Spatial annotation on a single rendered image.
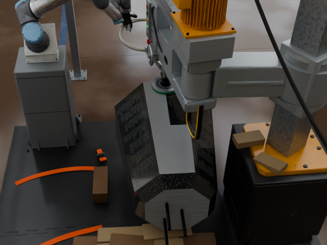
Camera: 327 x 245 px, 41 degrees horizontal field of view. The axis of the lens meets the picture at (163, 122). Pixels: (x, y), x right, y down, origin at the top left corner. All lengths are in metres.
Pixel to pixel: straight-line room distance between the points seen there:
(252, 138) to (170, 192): 0.70
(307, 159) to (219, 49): 1.09
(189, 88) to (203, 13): 0.48
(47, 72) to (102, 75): 1.47
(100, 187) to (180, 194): 1.00
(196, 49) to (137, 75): 2.76
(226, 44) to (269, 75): 0.38
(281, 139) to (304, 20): 0.84
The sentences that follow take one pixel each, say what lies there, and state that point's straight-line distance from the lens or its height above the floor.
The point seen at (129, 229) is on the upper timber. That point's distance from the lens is 3.16.
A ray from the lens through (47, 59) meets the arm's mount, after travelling 3.72.
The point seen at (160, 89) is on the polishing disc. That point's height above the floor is 0.85.
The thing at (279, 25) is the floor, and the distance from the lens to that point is 6.30.
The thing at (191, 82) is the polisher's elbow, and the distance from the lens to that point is 2.51.
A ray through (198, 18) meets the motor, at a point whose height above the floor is 1.78.
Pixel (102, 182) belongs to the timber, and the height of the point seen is 0.14.
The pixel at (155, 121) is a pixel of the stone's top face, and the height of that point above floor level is 0.82.
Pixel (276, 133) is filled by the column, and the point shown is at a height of 0.91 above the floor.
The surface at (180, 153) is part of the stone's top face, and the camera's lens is 2.84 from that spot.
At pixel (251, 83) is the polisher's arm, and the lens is 2.56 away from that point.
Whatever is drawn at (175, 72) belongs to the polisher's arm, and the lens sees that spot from 2.77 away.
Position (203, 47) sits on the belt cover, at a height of 1.65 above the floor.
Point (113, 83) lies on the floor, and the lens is 4.88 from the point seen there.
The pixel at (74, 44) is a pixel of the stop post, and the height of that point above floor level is 0.42.
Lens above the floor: 2.81
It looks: 40 degrees down
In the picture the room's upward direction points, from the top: 2 degrees clockwise
